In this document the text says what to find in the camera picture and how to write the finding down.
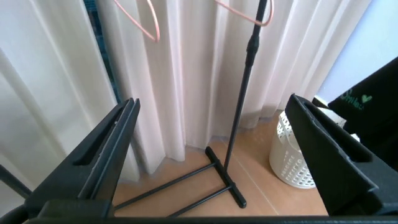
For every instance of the black shorts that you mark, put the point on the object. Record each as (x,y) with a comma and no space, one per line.
(379,124)

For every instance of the window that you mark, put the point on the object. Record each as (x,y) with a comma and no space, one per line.
(99,46)

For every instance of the white laundry basket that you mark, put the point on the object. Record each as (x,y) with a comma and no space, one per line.
(287,161)

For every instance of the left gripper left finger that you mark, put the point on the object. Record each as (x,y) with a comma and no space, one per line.
(99,165)

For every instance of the pink clothes hanger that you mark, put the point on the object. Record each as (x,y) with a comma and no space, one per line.
(242,15)
(157,28)

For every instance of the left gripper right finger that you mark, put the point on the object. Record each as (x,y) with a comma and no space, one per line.
(339,174)

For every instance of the black clothes rack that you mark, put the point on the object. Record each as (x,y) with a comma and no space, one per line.
(252,49)

